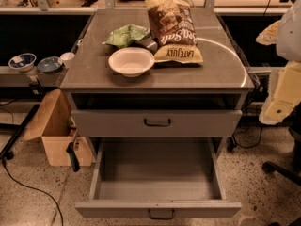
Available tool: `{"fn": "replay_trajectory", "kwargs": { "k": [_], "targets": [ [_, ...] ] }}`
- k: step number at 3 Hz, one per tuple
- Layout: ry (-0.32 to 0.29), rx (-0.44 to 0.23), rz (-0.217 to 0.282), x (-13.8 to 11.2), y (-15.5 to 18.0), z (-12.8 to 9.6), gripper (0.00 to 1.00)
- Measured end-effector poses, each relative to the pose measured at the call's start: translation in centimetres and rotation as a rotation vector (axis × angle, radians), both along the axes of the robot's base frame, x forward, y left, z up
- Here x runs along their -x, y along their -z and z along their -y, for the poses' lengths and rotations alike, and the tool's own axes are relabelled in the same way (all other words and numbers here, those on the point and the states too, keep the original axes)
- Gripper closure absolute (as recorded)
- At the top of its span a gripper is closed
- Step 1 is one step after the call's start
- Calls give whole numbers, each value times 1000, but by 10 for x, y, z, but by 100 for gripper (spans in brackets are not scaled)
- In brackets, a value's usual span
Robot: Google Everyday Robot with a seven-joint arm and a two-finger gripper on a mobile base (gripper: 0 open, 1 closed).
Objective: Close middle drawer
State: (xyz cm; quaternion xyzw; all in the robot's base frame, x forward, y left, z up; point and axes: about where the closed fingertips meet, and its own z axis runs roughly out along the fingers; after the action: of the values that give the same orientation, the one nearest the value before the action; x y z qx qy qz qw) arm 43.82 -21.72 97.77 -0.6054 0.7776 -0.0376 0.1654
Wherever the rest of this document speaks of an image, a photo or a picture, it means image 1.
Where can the black handled tool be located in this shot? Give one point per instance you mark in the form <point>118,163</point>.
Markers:
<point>70,151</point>

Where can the white paper bowl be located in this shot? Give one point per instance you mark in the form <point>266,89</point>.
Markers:
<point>131,61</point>

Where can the black tripod leg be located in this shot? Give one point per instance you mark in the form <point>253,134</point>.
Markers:
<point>17,130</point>

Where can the grey drawer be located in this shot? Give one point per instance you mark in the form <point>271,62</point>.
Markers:
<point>156,123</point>
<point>157,178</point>

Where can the grey top drawer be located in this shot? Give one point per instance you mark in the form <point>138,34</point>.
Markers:
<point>156,123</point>

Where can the cardboard box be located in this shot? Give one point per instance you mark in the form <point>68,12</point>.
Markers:
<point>50,124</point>

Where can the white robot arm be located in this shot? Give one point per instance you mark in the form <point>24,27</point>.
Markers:
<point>293,15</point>

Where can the grey drawer cabinet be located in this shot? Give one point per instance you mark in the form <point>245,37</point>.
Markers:
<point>221,82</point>

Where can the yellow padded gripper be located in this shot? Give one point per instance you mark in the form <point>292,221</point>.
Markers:
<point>291,35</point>

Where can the green snack bag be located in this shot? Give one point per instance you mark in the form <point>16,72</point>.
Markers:
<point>125,36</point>

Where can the brown Late July chip bag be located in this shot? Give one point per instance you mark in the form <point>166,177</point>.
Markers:
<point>172,28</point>

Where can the dark blue bowl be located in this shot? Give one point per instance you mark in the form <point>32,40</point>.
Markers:
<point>50,64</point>

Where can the small white cup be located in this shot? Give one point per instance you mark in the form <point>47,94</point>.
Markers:
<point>67,58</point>

